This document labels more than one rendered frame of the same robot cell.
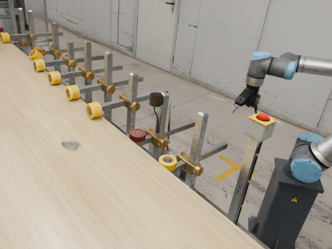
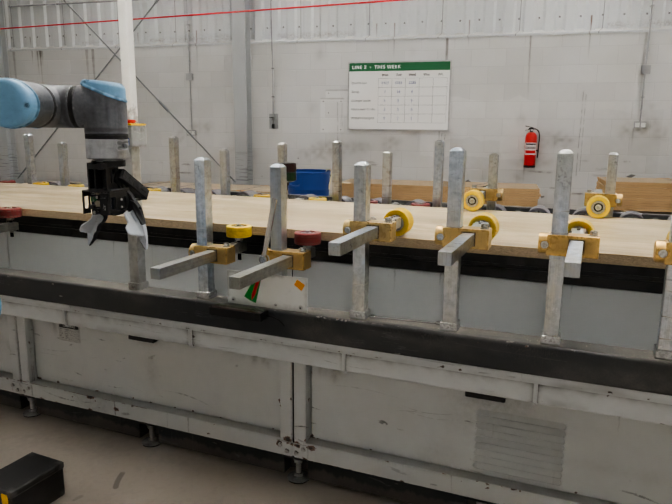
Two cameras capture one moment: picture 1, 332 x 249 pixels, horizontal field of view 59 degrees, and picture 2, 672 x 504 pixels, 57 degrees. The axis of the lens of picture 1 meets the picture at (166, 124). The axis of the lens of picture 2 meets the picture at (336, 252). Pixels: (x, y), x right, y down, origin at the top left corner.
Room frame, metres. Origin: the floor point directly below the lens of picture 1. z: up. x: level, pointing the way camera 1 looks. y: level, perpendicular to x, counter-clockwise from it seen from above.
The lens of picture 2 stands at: (2.94, -0.52, 1.21)
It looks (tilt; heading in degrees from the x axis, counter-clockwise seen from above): 11 degrees down; 156
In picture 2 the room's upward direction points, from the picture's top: straight up
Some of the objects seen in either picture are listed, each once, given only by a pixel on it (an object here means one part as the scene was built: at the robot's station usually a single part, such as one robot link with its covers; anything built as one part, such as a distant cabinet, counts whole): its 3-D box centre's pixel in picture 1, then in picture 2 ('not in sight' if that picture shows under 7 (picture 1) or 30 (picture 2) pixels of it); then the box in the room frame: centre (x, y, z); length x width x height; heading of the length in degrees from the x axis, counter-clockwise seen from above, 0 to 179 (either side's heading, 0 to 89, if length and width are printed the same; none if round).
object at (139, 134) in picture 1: (137, 141); (307, 249); (1.24, 0.13, 0.85); 0.08 x 0.08 x 0.11
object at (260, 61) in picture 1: (259, 64); (103, 109); (1.49, -0.43, 1.25); 0.10 x 0.09 x 0.12; 67
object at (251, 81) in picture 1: (254, 80); (109, 150); (1.49, -0.43, 1.16); 0.10 x 0.09 x 0.05; 50
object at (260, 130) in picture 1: (260, 127); (130, 136); (0.92, -0.33, 1.18); 0.07 x 0.07 x 0.08; 44
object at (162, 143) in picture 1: (155, 138); (286, 258); (1.30, 0.04, 0.85); 0.14 x 0.06 x 0.05; 44
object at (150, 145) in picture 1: (164, 156); (266, 290); (1.28, -0.01, 0.75); 0.26 x 0.01 x 0.10; 44
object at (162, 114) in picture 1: (159, 136); (278, 248); (1.29, 0.03, 0.87); 0.04 x 0.04 x 0.48; 44
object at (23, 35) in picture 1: (34, 34); not in sight; (2.60, 1.25, 0.95); 0.50 x 0.04 x 0.04; 134
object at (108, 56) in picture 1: (107, 90); (453, 243); (1.65, 0.37, 0.93); 0.04 x 0.04 x 0.48; 44
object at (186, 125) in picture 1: (166, 132); (277, 265); (1.38, -0.01, 0.84); 0.43 x 0.03 x 0.04; 134
